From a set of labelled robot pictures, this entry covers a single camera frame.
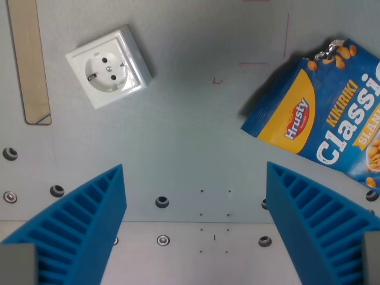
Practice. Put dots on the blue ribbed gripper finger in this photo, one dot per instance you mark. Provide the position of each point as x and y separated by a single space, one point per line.
77 219
319 219

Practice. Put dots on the silver screw head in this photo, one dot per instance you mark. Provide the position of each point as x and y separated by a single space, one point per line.
10 197
163 240
115 240

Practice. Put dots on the white wall power socket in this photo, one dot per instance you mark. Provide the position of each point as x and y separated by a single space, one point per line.
108 66

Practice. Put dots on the blue Hrusty peanut bag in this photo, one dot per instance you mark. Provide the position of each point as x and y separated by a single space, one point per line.
328 110

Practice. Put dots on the light wooden strip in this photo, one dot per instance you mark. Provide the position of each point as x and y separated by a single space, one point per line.
28 60

